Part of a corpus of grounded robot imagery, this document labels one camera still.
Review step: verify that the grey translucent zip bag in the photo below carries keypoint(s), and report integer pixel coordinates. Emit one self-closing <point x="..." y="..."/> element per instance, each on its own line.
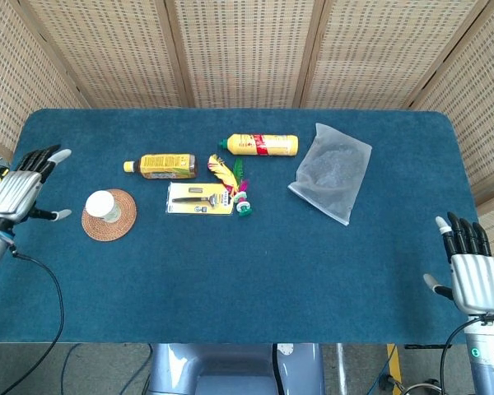
<point x="333" y="173"/>

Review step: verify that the razor in yellow blister pack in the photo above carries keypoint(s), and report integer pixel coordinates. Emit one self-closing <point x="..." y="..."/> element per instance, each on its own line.
<point x="189" y="205"/>

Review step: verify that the tea bottle with yellow label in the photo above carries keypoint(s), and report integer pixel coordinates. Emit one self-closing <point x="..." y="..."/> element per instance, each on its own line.
<point x="164" y="165"/>

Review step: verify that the white floral paper cup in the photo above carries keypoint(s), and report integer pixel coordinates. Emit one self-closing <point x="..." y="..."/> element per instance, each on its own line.
<point x="99" y="203"/>

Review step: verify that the round woven rattan coaster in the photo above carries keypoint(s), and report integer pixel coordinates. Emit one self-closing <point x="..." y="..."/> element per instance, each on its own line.
<point x="119" y="228"/>

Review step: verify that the right silver-black robot hand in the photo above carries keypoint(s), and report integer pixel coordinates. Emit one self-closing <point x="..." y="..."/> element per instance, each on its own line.
<point x="475" y="280"/>

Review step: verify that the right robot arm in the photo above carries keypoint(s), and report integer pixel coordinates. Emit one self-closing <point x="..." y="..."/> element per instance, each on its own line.
<point x="487" y="354"/>

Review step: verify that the blue table cloth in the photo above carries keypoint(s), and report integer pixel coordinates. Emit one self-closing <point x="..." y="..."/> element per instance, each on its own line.
<point x="247" y="280"/>

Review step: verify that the blue-grey robot torso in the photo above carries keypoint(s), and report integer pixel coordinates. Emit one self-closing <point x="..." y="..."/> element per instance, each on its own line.
<point x="230" y="370"/>

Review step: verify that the yellow squeeze bottle, red label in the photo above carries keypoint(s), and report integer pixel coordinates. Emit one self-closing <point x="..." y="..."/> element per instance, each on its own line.
<point x="267" y="145"/>

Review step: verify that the left silver-black robot hand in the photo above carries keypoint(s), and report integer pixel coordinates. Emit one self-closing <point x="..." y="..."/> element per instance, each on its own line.
<point x="14" y="191"/>

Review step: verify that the colourful feather shuttlecock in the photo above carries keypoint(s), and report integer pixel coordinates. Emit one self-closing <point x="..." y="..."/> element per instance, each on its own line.
<point x="224" y="173"/>

